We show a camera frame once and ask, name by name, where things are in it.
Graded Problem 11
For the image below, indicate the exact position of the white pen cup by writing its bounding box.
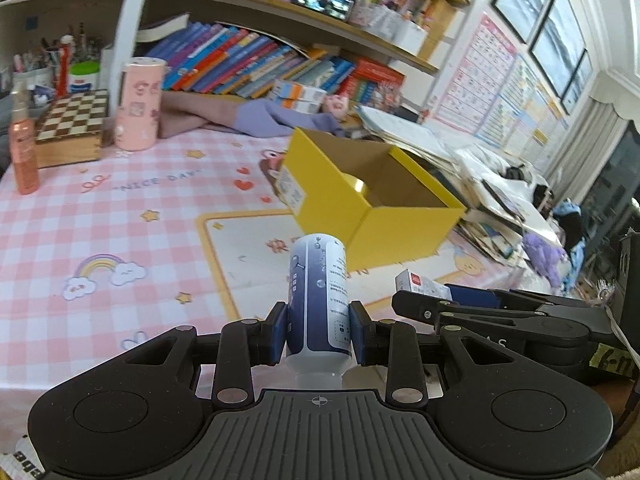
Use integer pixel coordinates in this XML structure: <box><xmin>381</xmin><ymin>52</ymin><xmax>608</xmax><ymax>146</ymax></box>
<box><xmin>12</xmin><ymin>35</ymin><xmax>55</xmax><ymax>93</ymax></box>

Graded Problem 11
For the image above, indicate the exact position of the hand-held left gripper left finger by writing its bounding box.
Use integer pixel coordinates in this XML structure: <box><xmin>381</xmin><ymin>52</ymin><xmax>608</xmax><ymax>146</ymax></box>
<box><xmin>95</xmin><ymin>301</ymin><xmax>290</xmax><ymax>406</ymax></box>

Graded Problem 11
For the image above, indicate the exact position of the blue bordered wall poster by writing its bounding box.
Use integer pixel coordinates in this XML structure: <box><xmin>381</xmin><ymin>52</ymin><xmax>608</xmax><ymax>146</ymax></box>
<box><xmin>475</xmin><ymin>55</ymin><xmax>546</xmax><ymax>158</ymax></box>

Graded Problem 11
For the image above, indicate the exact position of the row of white storage boxes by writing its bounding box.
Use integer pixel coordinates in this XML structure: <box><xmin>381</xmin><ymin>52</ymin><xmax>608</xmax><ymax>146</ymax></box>
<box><xmin>350</xmin><ymin>0</ymin><xmax>431</xmax><ymax>56</ymax></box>

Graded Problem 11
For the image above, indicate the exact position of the pink checkered tablecloth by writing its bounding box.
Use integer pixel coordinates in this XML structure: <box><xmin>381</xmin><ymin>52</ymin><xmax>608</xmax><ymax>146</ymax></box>
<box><xmin>0</xmin><ymin>127</ymin><xmax>531</xmax><ymax>401</ymax></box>

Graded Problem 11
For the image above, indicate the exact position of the small white red box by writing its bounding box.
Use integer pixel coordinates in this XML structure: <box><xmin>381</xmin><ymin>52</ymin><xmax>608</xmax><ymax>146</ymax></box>
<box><xmin>395</xmin><ymin>269</ymin><xmax>451</xmax><ymax>301</ymax></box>

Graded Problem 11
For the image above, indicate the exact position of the smartphone with lit screen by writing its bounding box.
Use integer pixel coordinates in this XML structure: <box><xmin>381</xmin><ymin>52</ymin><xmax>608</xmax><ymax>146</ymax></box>
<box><xmin>290</xmin><ymin>0</ymin><xmax>356</xmax><ymax>22</ymax></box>

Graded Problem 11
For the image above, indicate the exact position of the pink bordered wall poster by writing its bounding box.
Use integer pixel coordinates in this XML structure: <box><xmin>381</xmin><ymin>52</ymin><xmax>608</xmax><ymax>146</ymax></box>
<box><xmin>434</xmin><ymin>12</ymin><xmax>518</xmax><ymax>136</ymax></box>

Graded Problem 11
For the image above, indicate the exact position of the white curtain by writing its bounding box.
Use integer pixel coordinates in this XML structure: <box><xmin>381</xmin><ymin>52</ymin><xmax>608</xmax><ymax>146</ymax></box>
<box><xmin>545</xmin><ymin>67</ymin><xmax>640</xmax><ymax>281</ymax></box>

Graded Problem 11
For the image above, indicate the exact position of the yellow cardboard box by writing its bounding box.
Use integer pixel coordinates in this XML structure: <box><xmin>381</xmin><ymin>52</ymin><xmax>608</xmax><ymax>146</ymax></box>
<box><xmin>282</xmin><ymin>127</ymin><xmax>468</xmax><ymax>272</ymax></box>

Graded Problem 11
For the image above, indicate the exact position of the stack of papers and books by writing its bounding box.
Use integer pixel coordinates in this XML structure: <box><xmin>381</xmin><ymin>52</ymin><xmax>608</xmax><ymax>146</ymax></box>
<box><xmin>352</xmin><ymin>105</ymin><xmax>561</xmax><ymax>266</ymax></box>

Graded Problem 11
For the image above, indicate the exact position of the pink spray bottle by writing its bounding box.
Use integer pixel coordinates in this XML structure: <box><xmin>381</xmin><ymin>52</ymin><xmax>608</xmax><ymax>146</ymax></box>
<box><xmin>7</xmin><ymin>82</ymin><xmax>40</xmax><ymax>195</ymax></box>

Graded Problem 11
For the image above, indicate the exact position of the yellow chart wall poster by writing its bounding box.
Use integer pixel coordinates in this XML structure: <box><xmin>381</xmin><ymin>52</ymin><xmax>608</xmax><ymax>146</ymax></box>
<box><xmin>530</xmin><ymin>80</ymin><xmax>571</xmax><ymax>166</ymax></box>

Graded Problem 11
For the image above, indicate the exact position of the mauve and purple garment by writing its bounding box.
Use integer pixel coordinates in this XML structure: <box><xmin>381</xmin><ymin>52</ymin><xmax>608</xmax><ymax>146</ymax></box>
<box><xmin>159</xmin><ymin>91</ymin><xmax>346</xmax><ymax>138</ymax></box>

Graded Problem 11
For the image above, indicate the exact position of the pink pig plush toy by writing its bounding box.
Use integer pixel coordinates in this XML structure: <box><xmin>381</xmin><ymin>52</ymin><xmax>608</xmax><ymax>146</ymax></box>
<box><xmin>322</xmin><ymin>94</ymin><xmax>351</xmax><ymax>121</ymax></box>

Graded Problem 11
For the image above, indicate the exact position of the wooden chessboard box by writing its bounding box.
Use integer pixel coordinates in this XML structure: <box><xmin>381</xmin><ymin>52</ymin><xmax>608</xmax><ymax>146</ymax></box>
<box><xmin>32</xmin><ymin>89</ymin><xmax>111</xmax><ymax>168</ymax></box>

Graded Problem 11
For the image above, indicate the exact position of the blue white plastic bottle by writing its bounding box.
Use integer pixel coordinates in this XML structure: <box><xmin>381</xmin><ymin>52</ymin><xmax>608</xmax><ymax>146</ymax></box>
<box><xmin>285</xmin><ymin>233</ymin><xmax>353</xmax><ymax>390</ymax></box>

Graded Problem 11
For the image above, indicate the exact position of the white green brush cup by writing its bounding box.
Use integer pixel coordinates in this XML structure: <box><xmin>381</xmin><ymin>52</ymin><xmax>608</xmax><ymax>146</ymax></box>
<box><xmin>69</xmin><ymin>22</ymin><xmax>102</xmax><ymax>96</ymax></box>

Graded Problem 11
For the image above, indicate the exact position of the pink cylinder canister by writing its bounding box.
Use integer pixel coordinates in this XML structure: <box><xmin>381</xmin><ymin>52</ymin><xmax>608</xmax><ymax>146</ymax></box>
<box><xmin>115</xmin><ymin>57</ymin><xmax>167</xmax><ymax>151</ymax></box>

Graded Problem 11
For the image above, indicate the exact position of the row of colourful books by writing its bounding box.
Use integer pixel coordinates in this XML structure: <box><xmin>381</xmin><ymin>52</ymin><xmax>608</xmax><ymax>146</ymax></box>
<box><xmin>145</xmin><ymin>20</ymin><xmax>358</xmax><ymax>101</ymax></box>

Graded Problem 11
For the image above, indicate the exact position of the red boxed book set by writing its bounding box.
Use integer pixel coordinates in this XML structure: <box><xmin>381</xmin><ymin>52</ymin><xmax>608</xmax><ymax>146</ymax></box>
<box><xmin>345</xmin><ymin>57</ymin><xmax>406</xmax><ymax>108</ymax></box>

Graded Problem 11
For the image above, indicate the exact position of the orange white medicine box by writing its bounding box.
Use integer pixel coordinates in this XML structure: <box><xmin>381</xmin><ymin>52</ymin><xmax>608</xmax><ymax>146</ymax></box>
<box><xmin>282</xmin><ymin>98</ymin><xmax>321</xmax><ymax>115</ymax></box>
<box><xmin>272</xmin><ymin>79</ymin><xmax>328</xmax><ymax>103</ymax></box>

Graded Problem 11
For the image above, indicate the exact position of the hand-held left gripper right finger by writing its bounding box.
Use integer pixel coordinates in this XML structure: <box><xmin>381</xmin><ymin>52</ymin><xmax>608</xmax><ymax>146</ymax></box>
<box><xmin>349</xmin><ymin>301</ymin><xmax>532</xmax><ymax>406</ymax></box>

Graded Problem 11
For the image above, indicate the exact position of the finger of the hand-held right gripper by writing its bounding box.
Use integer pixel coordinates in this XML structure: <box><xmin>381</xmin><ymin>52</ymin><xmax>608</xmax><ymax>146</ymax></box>
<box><xmin>391</xmin><ymin>290</ymin><xmax>592</xmax><ymax>341</ymax></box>
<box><xmin>444</xmin><ymin>284</ymin><xmax>607</xmax><ymax>317</ymax></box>

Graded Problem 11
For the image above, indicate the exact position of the yellow tape roll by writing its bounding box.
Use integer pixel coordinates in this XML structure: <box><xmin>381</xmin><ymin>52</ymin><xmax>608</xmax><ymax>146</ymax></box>
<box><xmin>342</xmin><ymin>172</ymin><xmax>370</xmax><ymax>198</ymax></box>

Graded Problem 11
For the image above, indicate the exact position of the white bookshelf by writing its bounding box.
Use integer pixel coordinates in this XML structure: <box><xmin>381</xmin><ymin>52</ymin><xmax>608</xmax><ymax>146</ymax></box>
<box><xmin>0</xmin><ymin>0</ymin><xmax>476</xmax><ymax>111</ymax></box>

